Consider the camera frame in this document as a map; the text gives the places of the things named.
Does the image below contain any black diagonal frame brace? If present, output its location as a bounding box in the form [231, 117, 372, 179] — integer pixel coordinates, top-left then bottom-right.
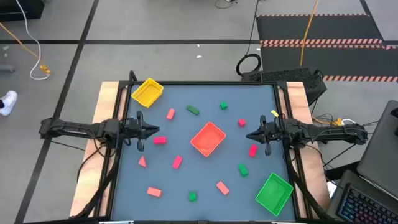
[284, 146, 333, 223]
[70, 146, 122, 218]

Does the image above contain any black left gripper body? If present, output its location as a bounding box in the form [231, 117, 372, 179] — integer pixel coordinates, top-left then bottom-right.
[123, 110, 147, 152]

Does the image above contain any white cable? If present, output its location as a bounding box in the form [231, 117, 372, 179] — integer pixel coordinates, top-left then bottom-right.
[14, 0, 50, 81]

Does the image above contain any black backlit keyboard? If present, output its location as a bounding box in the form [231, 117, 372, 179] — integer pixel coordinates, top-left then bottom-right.
[337, 183, 398, 224]

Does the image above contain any black metal table frame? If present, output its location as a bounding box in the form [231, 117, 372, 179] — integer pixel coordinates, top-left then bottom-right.
[110, 79, 302, 224]

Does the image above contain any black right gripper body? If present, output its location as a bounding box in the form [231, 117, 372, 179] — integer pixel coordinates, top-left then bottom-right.
[259, 114, 285, 156]

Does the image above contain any black cabinet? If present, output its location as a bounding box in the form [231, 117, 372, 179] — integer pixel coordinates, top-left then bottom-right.
[0, 0, 45, 22]

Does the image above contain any black looped floor cable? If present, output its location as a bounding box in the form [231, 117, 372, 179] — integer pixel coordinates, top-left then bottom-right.
[235, 0, 262, 77]

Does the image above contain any person's shoe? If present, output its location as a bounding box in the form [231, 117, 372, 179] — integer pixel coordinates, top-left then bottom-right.
[0, 90, 19, 117]

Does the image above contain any orange cable with plug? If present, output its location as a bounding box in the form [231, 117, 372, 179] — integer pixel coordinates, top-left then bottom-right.
[0, 22, 51, 75]

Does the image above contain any yellow plastic basket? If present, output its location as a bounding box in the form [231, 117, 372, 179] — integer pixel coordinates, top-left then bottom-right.
[131, 77, 165, 109]

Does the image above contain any orange plastic basket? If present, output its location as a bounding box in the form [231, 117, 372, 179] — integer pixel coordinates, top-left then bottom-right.
[190, 121, 227, 158]

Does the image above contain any black hazard-striped floor mat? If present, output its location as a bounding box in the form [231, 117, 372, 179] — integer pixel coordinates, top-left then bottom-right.
[255, 13, 385, 44]
[259, 44, 398, 83]

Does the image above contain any yellow cable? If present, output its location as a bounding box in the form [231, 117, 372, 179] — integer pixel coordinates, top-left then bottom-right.
[299, 0, 320, 67]

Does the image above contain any green plastic basket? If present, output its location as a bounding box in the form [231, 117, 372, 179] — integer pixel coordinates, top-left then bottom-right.
[255, 172, 294, 217]

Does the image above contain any light wooden side board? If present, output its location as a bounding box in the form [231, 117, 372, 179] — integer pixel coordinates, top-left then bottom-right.
[285, 81, 332, 215]
[68, 81, 128, 218]

